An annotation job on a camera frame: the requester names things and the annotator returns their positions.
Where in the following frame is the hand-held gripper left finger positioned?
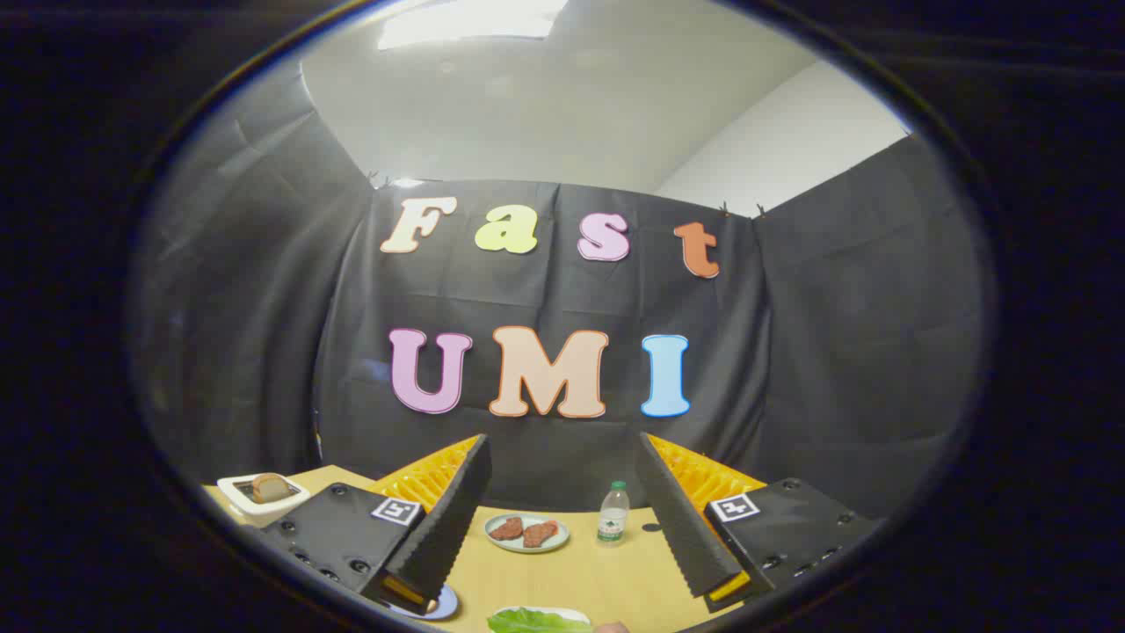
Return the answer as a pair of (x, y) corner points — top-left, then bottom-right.
(260, 433), (493, 616)

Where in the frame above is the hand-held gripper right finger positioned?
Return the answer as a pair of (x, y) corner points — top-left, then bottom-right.
(635, 432), (884, 615)

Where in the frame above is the green lettuce leaf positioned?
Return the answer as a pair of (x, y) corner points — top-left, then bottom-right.
(488, 608), (594, 633)

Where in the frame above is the clear water bottle green label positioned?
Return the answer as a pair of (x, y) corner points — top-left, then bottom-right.
(597, 481), (631, 548)

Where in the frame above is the pale green plate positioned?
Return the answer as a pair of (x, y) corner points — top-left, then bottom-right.
(484, 513), (570, 554)

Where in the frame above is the blue plate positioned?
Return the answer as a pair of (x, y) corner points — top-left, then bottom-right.
(387, 584), (459, 621)

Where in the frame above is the white plate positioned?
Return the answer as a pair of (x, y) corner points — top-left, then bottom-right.
(492, 606), (592, 627)

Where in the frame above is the white toaster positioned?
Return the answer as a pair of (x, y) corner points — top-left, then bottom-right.
(217, 473), (311, 520)

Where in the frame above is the black backdrop cloth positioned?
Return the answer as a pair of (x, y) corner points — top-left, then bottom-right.
(132, 62), (990, 528)

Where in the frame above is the ceiling light panel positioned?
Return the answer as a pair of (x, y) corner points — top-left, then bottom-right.
(378, 0), (570, 50)

